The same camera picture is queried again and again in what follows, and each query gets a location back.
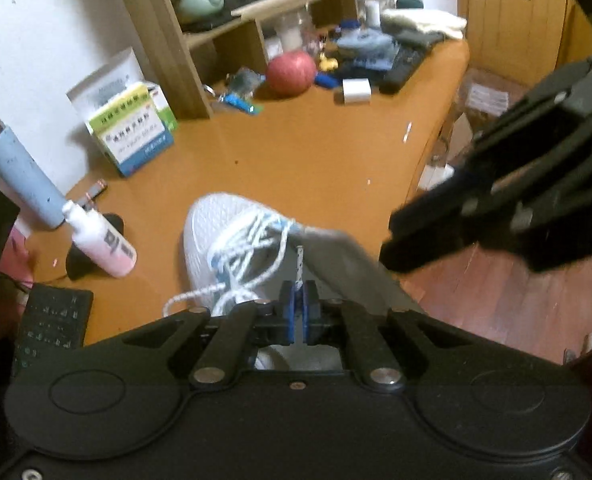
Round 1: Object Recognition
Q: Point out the green yellow medicine box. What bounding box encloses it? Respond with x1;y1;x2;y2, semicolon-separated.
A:
86;82;152;134

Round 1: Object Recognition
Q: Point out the glass jar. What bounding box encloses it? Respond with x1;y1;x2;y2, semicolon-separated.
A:
275;12;315;54

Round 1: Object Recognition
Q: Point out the white green medicine box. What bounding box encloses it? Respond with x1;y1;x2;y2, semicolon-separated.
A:
66;47;179;131

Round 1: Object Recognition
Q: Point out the wooden wardrobe door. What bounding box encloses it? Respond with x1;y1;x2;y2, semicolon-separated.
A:
456;0;592;86

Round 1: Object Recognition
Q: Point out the blue white medicine box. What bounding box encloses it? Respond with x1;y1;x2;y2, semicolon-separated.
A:
98;110;176;179

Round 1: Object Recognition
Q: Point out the white knitted cloth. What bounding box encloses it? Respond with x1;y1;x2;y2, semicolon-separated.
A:
380;7;470;41

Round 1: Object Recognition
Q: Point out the white pink spray bottle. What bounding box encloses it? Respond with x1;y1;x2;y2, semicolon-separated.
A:
62;200;138;279

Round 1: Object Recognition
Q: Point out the white charger plug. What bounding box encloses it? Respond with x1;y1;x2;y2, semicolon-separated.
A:
342;77;373;106

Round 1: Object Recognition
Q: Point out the black computer keyboard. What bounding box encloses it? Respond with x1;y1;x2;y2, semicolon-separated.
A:
12;282;95;377

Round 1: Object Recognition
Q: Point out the white blue sneaker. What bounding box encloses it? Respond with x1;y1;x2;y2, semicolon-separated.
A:
182;191;423;372

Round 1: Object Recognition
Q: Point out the black computer mouse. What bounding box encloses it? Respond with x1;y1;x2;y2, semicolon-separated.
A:
66;213;126;281

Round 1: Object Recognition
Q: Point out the blue printed packet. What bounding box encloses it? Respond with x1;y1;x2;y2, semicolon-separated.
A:
346;55;395;74

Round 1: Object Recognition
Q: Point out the wooden desk shelf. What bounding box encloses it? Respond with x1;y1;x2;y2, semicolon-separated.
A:
113;0;363;121

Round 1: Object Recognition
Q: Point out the blue strip packet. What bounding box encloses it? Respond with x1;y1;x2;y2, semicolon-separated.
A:
224;92;265;115

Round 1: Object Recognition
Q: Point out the white speckled shoelace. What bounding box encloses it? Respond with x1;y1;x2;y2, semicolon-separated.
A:
163;210;307;319

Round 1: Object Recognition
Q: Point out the green ceramic teapot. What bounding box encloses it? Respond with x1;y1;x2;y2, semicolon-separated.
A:
177;0;225;24

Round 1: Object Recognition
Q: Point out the cardboard box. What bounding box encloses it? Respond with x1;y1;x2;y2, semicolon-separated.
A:
446;67;527;166

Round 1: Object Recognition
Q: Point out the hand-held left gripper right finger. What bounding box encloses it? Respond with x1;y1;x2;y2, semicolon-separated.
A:
302;280;478;394

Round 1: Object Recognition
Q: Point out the orange pill blister pack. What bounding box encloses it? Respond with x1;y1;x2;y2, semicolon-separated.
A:
80;180;109;211

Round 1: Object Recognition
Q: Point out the black wallet case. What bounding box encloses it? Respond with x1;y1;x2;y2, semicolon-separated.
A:
396;30;447;51

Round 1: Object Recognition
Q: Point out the clear plastic bag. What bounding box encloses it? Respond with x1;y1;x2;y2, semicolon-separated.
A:
226;66;267;104

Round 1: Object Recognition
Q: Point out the red apple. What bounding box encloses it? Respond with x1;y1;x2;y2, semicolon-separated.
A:
267;50;317;96

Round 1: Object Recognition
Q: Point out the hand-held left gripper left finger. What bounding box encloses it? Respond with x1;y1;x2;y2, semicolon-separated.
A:
120;280;297;394

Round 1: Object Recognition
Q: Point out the black remote control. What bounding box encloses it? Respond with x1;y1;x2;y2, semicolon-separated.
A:
378;45;429;95

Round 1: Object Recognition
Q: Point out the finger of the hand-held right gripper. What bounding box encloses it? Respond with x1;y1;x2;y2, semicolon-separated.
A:
377;124;592;274
389;59;592;247

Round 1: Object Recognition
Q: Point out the light blue thermos bottle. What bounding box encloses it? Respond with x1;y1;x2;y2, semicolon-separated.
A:
0;120;67;230

